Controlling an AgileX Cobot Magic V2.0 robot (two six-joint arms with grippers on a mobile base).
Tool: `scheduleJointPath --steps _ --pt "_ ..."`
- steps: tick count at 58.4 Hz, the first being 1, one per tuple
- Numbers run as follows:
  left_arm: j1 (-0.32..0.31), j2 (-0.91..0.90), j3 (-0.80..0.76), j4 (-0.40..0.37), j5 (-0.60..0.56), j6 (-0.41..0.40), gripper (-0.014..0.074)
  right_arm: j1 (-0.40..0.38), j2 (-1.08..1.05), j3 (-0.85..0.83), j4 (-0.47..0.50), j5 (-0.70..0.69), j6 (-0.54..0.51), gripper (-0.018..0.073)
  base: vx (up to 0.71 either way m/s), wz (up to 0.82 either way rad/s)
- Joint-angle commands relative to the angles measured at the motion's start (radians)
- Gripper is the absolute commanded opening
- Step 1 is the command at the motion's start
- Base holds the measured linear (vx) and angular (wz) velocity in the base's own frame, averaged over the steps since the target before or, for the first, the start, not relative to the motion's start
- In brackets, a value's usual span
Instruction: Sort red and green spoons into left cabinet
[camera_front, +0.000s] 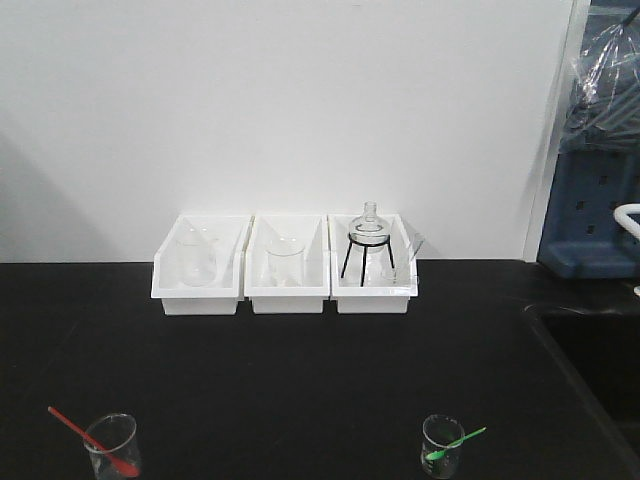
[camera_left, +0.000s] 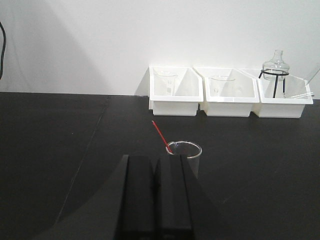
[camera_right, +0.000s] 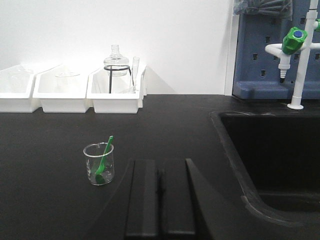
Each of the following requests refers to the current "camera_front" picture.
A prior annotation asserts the glass beaker in left bin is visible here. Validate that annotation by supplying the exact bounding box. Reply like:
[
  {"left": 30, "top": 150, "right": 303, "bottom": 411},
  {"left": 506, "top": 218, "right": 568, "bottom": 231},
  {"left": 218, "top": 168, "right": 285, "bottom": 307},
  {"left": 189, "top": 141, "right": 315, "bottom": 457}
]
[{"left": 176, "top": 224, "right": 217, "bottom": 287}]

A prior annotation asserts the glass beaker in bin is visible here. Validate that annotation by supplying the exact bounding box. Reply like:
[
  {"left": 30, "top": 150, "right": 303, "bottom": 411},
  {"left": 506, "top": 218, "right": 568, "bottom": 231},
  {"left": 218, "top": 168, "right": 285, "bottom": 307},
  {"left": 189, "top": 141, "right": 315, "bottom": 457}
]
[
  {"left": 176, "top": 224, "right": 217, "bottom": 287},
  {"left": 266, "top": 237, "right": 304, "bottom": 287}
]

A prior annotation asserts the black tripod stand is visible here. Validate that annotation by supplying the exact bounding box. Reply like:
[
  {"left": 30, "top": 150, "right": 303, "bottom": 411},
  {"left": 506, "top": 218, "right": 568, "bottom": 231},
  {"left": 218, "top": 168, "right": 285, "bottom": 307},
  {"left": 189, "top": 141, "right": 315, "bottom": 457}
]
[{"left": 340, "top": 233, "right": 395, "bottom": 287}]

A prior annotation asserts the round glass flask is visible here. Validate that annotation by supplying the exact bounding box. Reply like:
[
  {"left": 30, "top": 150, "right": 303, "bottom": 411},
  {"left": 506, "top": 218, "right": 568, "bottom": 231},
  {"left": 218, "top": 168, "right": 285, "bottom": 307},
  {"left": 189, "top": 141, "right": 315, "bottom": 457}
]
[{"left": 349, "top": 201, "right": 390, "bottom": 246}]

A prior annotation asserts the red plastic spoon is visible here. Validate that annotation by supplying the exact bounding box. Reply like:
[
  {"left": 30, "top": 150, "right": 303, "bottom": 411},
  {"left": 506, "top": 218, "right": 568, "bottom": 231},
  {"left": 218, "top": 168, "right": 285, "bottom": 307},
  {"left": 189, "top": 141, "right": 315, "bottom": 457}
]
[{"left": 47, "top": 406, "right": 141, "bottom": 478}]

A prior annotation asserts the right white plastic bin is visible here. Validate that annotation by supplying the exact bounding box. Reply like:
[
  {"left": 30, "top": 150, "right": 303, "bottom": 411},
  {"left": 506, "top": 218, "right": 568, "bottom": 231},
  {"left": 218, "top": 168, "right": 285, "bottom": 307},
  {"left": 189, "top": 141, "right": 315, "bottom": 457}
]
[{"left": 328, "top": 214, "right": 419, "bottom": 314}]

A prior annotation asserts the clear plastic bag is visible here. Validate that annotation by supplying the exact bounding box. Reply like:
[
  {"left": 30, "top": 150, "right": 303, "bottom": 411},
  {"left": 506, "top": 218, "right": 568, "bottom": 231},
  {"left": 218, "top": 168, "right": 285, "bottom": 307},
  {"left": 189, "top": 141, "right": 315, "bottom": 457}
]
[{"left": 560, "top": 7, "right": 639, "bottom": 154}]

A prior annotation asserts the white plastic bin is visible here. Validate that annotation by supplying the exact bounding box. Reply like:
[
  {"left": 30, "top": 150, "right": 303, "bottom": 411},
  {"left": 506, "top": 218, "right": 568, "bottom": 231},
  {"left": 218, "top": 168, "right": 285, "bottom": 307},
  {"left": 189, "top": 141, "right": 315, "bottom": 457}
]
[
  {"left": 328, "top": 214, "right": 419, "bottom": 314},
  {"left": 151, "top": 214, "right": 252, "bottom": 315},
  {"left": 244, "top": 214, "right": 331, "bottom": 314}
]

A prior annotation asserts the right glass beaker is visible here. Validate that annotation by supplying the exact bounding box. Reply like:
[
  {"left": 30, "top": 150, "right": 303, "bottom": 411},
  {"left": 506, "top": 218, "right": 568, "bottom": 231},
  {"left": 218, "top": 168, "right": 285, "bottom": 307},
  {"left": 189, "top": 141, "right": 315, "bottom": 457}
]
[{"left": 420, "top": 414, "right": 465, "bottom": 479}]

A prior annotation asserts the black sink basin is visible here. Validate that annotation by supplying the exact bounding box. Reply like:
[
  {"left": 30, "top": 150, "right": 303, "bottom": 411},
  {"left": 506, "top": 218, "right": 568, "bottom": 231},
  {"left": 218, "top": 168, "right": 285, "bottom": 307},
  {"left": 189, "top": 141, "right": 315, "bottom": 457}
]
[{"left": 524, "top": 305, "right": 639, "bottom": 453}]

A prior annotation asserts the middle white plastic bin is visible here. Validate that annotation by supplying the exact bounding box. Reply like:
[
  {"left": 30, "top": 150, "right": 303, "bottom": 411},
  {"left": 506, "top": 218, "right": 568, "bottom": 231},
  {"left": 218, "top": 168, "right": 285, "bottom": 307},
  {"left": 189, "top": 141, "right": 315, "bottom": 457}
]
[{"left": 244, "top": 214, "right": 331, "bottom": 314}]

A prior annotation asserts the glass beaker in middle bin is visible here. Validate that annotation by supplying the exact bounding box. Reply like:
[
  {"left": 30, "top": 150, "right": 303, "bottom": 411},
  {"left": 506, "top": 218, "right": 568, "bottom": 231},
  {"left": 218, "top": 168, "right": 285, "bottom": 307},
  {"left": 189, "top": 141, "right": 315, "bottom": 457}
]
[{"left": 266, "top": 237, "right": 304, "bottom": 287}]

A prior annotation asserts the blue perforated rack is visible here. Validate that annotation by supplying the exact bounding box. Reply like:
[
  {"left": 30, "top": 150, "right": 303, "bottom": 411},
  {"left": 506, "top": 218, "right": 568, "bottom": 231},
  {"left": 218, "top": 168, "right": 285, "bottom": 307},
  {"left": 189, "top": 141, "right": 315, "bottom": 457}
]
[{"left": 537, "top": 1, "right": 639, "bottom": 279}]

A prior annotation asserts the white tube handle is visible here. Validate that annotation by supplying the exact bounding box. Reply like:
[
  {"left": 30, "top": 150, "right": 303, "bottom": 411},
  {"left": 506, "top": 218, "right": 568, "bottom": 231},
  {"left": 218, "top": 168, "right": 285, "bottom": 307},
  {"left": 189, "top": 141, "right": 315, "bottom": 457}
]
[{"left": 614, "top": 203, "right": 640, "bottom": 240}]

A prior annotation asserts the green plastic spoon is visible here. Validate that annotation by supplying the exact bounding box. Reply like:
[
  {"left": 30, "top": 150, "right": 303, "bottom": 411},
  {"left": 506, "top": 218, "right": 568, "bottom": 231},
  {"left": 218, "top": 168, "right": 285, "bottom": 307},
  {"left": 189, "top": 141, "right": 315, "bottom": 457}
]
[{"left": 424, "top": 427, "right": 487, "bottom": 461}]

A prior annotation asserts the left white plastic bin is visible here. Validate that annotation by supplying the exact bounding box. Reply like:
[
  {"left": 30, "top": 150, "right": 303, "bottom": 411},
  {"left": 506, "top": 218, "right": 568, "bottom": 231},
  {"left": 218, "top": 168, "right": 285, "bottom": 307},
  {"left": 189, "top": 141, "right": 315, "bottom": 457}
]
[{"left": 151, "top": 214, "right": 252, "bottom": 315}]

